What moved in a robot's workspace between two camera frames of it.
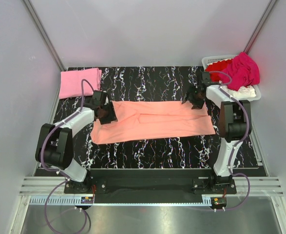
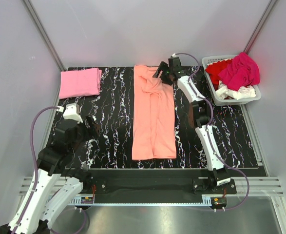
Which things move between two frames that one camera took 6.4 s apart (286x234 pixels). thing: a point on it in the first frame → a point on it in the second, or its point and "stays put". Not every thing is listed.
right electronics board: x=218 y=202 stays put
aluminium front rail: x=42 y=185 stays put
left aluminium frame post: x=61 y=65 stays put
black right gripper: x=197 y=105 → x=162 y=67
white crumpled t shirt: x=247 y=91 stays put
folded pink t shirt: x=70 y=82 stays put
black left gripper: x=112 y=117 → x=92 y=131
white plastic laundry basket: x=206 y=60 stays put
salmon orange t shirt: x=143 y=119 → x=154 y=135
